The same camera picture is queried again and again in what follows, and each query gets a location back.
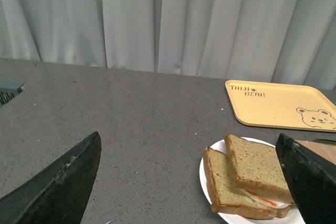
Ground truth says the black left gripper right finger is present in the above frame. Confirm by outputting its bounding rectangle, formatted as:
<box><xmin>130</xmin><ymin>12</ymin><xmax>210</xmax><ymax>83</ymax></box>
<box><xmin>276</xmin><ymin>133</ymin><xmax>335</xmax><ymax>223</ymax></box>

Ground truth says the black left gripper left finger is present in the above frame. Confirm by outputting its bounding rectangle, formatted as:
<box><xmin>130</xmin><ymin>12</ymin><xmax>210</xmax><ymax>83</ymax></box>
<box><xmin>1</xmin><ymin>132</ymin><xmax>101</xmax><ymax>223</ymax></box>

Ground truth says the white round plate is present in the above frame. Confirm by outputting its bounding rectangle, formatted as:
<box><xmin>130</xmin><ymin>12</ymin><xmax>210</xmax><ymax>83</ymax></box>
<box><xmin>199</xmin><ymin>137</ymin><xmax>305</xmax><ymax>224</ymax></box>

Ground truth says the bread slice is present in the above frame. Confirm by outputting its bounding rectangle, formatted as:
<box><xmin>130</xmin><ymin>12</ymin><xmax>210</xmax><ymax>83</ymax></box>
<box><xmin>225</xmin><ymin>134</ymin><xmax>293</xmax><ymax>202</ymax></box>
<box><xmin>203</xmin><ymin>147</ymin><xmax>291</xmax><ymax>220</ymax></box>

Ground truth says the wooden cutting board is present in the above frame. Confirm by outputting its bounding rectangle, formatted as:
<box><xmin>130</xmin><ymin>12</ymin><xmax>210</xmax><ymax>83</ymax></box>
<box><xmin>296</xmin><ymin>139</ymin><xmax>335</xmax><ymax>164</ymax></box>

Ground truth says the fake fried egg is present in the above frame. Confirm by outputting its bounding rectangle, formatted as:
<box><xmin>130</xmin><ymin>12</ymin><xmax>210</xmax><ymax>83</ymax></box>
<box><xmin>240</xmin><ymin>189</ymin><xmax>294</xmax><ymax>209</ymax></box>

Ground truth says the yellow bear tray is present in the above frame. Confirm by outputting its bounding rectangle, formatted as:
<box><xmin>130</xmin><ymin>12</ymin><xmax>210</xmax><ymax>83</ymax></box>
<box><xmin>225</xmin><ymin>80</ymin><xmax>335</xmax><ymax>132</ymax></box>

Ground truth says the green grey basket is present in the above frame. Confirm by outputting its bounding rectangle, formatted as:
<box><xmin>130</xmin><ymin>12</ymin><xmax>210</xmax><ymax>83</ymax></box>
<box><xmin>0</xmin><ymin>80</ymin><xmax>24</xmax><ymax>106</ymax></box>

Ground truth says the grey curtain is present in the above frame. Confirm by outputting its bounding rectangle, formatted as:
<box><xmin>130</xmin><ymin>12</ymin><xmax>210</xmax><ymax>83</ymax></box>
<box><xmin>1</xmin><ymin>0</ymin><xmax>335</xmax><ymax>90</ymax></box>

